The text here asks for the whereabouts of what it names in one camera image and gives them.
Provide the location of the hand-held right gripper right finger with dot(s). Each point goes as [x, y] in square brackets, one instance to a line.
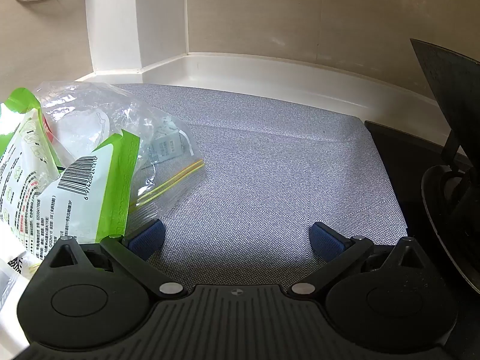
[326, 238]

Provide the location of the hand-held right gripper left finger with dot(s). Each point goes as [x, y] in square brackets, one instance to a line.
[146, 236]

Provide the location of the green and white packet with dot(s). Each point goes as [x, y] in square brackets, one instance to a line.
[86, 195]

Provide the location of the clear zip bag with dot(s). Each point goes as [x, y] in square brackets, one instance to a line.
[112, 112]

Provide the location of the grey mat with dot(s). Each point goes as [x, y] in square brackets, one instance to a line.
[262, 176]

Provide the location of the black stove top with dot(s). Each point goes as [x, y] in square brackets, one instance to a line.
[393, 157]

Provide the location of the black pan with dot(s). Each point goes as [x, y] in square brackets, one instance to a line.
[450, 213]

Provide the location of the white printed cloth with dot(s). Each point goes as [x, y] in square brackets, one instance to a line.
[11, 288]

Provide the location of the dark pot lid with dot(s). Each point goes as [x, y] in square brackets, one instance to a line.
[450, 82]

